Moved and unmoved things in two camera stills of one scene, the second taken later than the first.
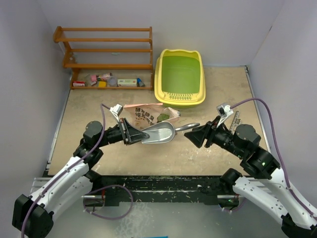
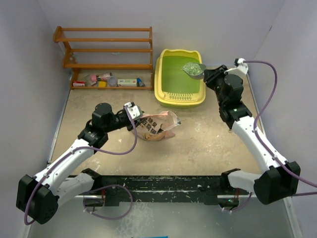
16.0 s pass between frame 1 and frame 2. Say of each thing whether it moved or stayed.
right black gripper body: moved
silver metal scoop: moved
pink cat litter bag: moved
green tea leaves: moved
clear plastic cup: stayed
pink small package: stayed
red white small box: stayed
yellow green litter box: stayed
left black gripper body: moved
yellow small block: stayed
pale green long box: stayed
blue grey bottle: stayed
